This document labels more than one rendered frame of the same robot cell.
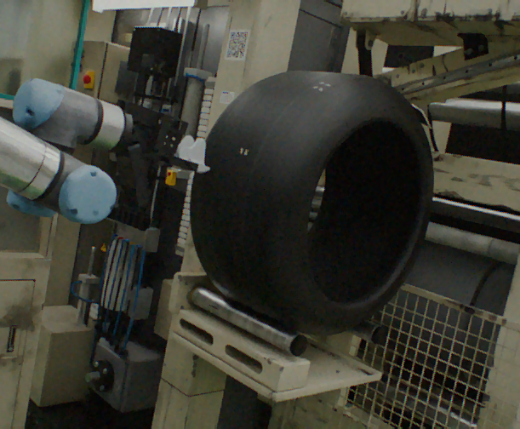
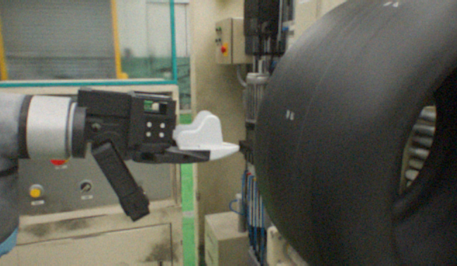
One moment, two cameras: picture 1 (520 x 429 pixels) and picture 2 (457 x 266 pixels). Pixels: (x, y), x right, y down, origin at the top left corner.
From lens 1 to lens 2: 0.74 m
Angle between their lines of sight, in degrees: 28
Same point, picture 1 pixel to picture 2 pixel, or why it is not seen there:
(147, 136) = (124, 129)
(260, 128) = (308, 81)
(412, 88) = not seen: outside the picture
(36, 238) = (170, 188)
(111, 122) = (41, 127)
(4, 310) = (149, 249)
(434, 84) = not seen: outside the picture
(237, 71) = (310, 13)
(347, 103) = (446, 15)
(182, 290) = (276, 245)
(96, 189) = not seen: outside the picture
